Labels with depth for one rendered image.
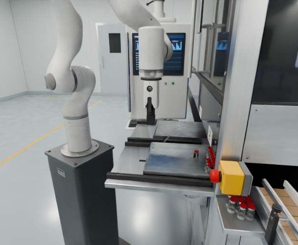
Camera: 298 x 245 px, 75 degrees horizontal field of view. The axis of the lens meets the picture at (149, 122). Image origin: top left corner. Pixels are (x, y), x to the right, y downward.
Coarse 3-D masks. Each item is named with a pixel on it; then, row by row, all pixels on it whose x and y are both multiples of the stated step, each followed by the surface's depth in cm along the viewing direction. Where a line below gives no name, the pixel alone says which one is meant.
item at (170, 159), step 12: (156, 144) 99; (168, 144) 98; (180, 144) 97; (192, 144) 97; (156, 156) 92; (168, 156) 92; (180, 156) 92; (192, 156) 92; (204, 156) 92; (144, 168) 77; (156, 168) 82; (168, 168) 82; (180, 168) 82; (192, 168) 82; (204, 168) 82
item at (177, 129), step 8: (160, 120) 131; (160, 128) 126; (168, 128) 126; (176, 128) 126; (184, 128) 126; (192, 128) 126; (200, 128) 126; (160, 136) 106; (176, 136) 114; (184, 136) 114; (192, 136) 114; (200, 136) 114
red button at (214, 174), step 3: (213, 171) 57; (216, 171) 57; (210, 174) 58; (213, 174) 57; (216, 174) 57; (210, 177) 58; (213, 177) 57; (216, 177) 56; (219, 177) 58; (213, 180) 57; (216, 180) 56
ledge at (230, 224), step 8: (216, 200) 65; (224, 200) 65; (216, 208) 64; (224, 208) 62; (224, 216) 59; (232, 216) 59; (256, 216) 59; (224, 224) 56; (232, 224) 56; (240, 224) 56; (248, 224) 56; (256, 224) 56; (224, 232) 55; (232, 232) 55; (240, 232) 54; (248, 232) 54; (256, 232) 54; (264, 232) 53
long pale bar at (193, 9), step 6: (192, 6) 116; (192, 12) 117; (192, 18) 118; (192, 24) 119; (192, 30) 120; (192, 36) 121; (192, 42) 122; (192, 48) 124; (192, 54) 125; (192, 60) 127; (192, 72) 129; (198, 72) 128
